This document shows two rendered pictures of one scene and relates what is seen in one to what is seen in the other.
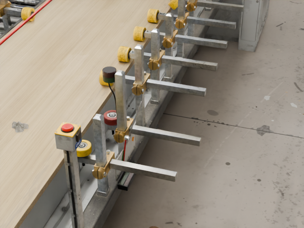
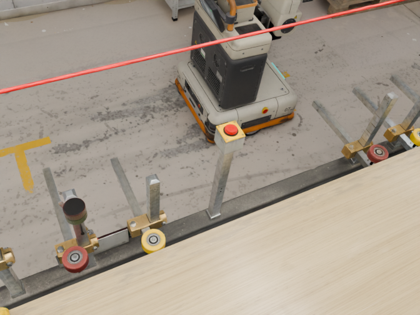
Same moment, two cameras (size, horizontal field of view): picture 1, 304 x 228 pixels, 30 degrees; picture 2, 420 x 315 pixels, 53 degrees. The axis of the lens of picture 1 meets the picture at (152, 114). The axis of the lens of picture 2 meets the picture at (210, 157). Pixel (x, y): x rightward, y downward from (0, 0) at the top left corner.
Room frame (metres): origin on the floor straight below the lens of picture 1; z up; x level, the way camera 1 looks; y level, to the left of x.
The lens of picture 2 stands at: (2.32, 0.80, 2.20)
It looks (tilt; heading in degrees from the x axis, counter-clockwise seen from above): 52 degrees down; 218
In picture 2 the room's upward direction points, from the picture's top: 10 degrees clockwise
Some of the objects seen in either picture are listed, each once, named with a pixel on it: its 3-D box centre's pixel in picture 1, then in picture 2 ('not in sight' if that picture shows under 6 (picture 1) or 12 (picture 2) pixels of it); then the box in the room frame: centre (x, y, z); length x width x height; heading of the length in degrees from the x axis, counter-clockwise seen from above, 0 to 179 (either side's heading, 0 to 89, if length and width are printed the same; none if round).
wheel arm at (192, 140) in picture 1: (153, 133); (61, 217); (2.07, -0.01, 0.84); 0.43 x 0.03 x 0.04; 72
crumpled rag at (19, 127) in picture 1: (19, 124); not in sight; (2.05, 0.59, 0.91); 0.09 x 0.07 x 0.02; 39
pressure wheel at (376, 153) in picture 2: not in sight; (374, 159); (0.95, 0.60, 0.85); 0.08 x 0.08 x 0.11
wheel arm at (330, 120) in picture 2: not in sight; (342, 134); (0.89, 0.42, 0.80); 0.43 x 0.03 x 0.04; 72
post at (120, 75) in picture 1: (121, 117); (80, 233); (2.07, 0.13, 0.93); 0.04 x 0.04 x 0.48; 72
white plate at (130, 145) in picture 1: (125, 154); (94, 247); (2.04, 0.12, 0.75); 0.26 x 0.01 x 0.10; 162
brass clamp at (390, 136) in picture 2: not in sight; (399, 131); (0.67, 0.59, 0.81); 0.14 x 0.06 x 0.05; 162
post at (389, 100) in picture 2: not in sight; (369, 134); (0.88, 0.52, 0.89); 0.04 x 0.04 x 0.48; 72
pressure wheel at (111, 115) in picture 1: (112, 124); (77, 264); (2.13, 0.18, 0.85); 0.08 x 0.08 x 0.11
